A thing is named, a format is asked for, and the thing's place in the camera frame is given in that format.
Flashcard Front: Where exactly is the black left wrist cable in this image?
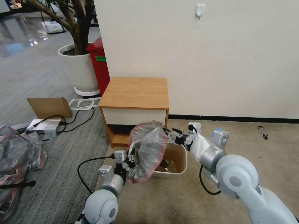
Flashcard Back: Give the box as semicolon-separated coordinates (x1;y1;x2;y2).
77;156;115;194

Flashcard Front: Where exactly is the grey garbage bag pink rim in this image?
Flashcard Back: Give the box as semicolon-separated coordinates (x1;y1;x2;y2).
126;120;169;184

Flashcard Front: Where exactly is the white plant pot saucer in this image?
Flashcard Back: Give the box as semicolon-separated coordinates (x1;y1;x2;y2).
74;86;101;97

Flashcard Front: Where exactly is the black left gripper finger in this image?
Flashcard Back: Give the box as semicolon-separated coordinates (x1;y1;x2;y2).
126;144;136;162
127;156;140;169

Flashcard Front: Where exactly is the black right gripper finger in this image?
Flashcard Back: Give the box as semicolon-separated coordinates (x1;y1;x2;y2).
172;128;189;137
162;127;180;143

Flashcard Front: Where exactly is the black floor cable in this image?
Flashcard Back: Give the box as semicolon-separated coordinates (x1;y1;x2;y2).
21;107;95;136

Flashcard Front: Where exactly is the white round plant pot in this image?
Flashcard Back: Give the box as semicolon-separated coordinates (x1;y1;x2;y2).
57;43;100;93

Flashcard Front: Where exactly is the red bin green label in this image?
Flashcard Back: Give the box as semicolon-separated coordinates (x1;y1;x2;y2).
86;37;111;97

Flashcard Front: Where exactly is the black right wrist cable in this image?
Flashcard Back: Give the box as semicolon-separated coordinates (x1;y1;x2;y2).
199;164;222;195

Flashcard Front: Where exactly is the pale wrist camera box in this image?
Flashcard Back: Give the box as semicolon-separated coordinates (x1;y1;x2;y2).
188;122;202;134
114;150;127;165

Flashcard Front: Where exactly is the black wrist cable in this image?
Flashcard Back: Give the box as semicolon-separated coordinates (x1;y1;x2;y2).
77;156;115;194
199;164;222;195

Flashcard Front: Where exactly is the white wall hook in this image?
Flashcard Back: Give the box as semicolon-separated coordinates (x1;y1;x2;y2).
195;3;206;21

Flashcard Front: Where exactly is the wooden nightstand white drawer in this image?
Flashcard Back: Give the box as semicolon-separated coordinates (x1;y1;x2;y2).
98;77;169;149

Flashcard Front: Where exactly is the brown cardboard sheet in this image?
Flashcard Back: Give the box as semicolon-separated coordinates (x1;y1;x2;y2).
26;97;73;119

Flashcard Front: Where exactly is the white printed box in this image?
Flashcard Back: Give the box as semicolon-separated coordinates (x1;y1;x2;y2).
41;20;64;34

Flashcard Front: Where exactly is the silver flat metal box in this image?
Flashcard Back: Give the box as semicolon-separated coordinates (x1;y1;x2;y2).
25;118;62;135

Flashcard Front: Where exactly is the beige plastic trash can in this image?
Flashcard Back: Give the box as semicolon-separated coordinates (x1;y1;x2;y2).
152;142;188;176

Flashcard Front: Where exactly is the pile of grey garbage bags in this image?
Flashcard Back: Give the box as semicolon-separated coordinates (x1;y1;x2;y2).
0;125;48;224

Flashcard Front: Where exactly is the indoor tree brown trunk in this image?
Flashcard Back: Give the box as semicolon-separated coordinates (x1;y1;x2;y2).
28;0;94;55

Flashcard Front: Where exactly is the black stick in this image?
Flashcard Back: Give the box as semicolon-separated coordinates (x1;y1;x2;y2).
0;180;37;190

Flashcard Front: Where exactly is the small dark floor debris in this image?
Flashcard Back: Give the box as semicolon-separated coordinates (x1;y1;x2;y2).
257;125;268;141

